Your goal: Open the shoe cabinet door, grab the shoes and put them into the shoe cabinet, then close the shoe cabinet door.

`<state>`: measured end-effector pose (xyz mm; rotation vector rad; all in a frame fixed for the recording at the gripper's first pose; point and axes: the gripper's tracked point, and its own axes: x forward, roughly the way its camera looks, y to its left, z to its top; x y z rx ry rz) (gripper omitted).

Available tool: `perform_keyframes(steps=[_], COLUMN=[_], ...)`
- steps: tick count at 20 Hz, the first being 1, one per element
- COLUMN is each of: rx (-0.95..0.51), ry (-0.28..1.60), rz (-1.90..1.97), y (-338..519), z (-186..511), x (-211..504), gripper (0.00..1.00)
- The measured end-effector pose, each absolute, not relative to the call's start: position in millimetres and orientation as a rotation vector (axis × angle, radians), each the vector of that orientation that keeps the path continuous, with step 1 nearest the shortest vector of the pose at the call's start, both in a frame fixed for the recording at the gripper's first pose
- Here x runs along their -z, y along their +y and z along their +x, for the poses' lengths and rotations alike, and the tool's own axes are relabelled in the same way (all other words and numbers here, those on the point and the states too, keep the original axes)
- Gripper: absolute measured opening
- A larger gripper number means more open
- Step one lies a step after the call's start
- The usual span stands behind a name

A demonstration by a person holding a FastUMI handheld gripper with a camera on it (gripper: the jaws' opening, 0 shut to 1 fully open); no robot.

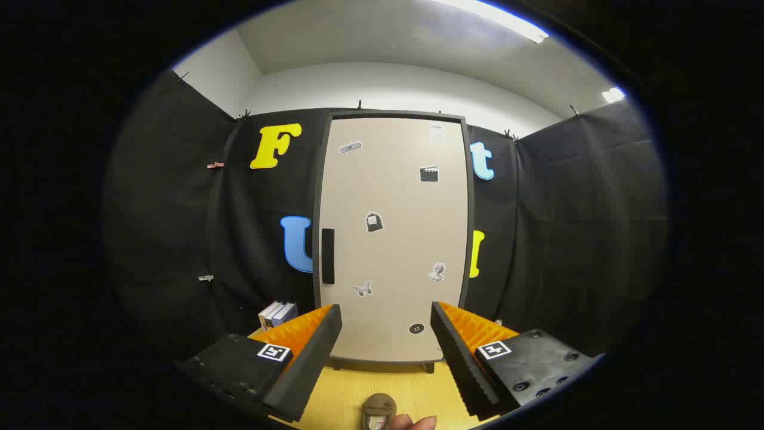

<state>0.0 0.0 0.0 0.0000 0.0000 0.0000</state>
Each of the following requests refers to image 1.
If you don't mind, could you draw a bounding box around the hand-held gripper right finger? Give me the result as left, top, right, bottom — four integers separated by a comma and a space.
430, 300, 599, 420

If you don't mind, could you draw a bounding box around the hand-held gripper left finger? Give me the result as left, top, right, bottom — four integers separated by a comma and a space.
179, 303, 343, 423

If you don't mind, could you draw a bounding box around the grey shoe cabinet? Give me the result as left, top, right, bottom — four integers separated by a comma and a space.
313, 109, 476, 374

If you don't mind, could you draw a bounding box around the beige shoe cabinet door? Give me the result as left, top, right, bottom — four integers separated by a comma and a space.
318, 117, 468, 363

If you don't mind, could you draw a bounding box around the black backdrop cloth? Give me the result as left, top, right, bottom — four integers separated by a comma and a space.
101, 69, 669, 383

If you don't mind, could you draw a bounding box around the long ceiling light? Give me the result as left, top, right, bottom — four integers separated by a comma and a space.
436, 0, 550, 45

